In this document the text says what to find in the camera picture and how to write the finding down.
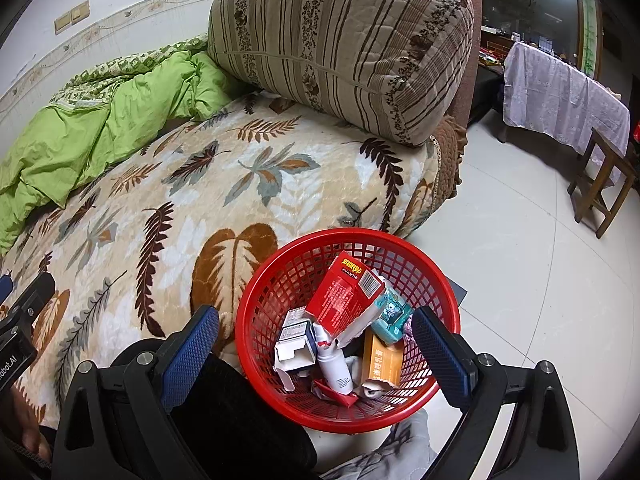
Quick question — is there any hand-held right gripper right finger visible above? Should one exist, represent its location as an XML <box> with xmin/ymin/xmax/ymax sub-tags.
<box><xmin>411</xmin><ymin>306</ymin><xmax>581</xmax><ymax>480</ymax></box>

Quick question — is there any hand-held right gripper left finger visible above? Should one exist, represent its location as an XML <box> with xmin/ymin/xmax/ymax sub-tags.
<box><xmin>52</xmin><ymin>304</ymin><xmax>221</xmax><ymax>480</ymax></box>

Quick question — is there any orange cardboard box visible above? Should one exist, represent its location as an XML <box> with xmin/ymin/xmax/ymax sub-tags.
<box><xmin>361</xmin><ymin>330</ymin><xmax>405</xmax><ymax>388</ymax></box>

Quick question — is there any teal tissue packet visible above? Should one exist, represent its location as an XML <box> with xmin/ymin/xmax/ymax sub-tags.
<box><xmin>372</xmin><ymin>287</ymin><xmax>413</xmax><ymax>346</ymax></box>

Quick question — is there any pale paper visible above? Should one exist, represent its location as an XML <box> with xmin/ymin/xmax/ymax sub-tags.
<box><xmin>361</xmin><ymin>379</ymin><xmax>393</xmax><ymax>402</ymax></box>

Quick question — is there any white paper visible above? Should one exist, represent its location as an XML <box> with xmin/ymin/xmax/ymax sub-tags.
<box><xmin>345</xmin><ymin>355</ymin><xmax>371</xmax><ymax>386</ymax></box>

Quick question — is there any red white wrapper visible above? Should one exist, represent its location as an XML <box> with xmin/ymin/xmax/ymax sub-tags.
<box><xmin>311</xmin><ymin>379</ymin><xmax>361</xmax><ymax>407</ymax></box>

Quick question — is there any white cardboard box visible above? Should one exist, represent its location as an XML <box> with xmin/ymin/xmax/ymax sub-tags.
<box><xmin>274</xmin><ymin>335</ymin><xmax>318</xmax><ymax>393</ymax></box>

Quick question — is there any white plastic bottle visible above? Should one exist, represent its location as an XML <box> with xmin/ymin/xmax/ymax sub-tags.
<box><xmin>314</xmin><ymin>325</ymin><xmax>353</xmax><ymax>396</ymax></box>

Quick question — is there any white green medicine box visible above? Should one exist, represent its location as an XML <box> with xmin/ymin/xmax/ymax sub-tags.
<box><xmin>278</xmin><ymin>308</ymin><xmax>316</xmax><ymax>343</ymax></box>

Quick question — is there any red medicine box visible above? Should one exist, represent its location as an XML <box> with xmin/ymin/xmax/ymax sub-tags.
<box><xmin>305</xmin><ymin>252</ymin><xmax>386</xmax><ymax>341</ymax></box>

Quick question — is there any red plastic basket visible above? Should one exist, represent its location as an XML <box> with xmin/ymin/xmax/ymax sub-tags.
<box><xmin>235</xmin><ymin>228</ymin><xmax>462</xmax><ymax>435</ymax></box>

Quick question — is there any black knit cloth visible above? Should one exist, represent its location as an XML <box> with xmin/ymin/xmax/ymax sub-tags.
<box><xmin>170</xmin><ymin>352</ymin><xmax>318</xmax><ymax>480</ymax></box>

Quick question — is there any grey cloth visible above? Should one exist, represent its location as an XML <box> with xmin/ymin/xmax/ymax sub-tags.
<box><xmin>317</xmin><ymin>407</ymin><xmax>438</xmax><ymax>480</ymax></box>

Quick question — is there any leaf print blanket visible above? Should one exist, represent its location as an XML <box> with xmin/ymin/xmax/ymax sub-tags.
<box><xmin>0</xmin><ymin>92</ymin><xmax>463</xmax><ymax>431</ymax></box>

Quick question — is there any green quilt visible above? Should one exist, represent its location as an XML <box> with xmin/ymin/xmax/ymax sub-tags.
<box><xmin>0</xmin><ymin>35</ymin><xmax>251</xmax><ymax>256</ymax></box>

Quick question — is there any brown crochet cover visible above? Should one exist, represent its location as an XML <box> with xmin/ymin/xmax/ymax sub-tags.
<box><xmin>431</xmin><ymin>114</ymin><xmax>467</xmax><ymax>201</ymax></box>

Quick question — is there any wooden stool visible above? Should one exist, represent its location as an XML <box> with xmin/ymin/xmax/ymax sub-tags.
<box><xmin>567</xmin><ymin>127</ymin><xmax>638</xmax><ymax>240</ymax></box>

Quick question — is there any dark low cabinet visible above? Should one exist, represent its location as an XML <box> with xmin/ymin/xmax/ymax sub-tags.
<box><xmin>475</xmin><ymin>30</ymin><xmax>508</xmax><ymax>126</ymax></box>

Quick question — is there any lavender tablecloth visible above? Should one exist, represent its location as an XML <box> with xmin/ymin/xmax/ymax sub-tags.
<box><xmin>502</xmin><ymin>41</ymin><xmax>632</xmax><ymax>186</ymax></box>

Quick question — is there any striped brown pillow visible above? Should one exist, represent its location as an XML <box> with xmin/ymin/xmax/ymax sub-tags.
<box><xmin>206</xmin><ymin>0</ymin><xmax>475</xmax><ymax>147</ymax></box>

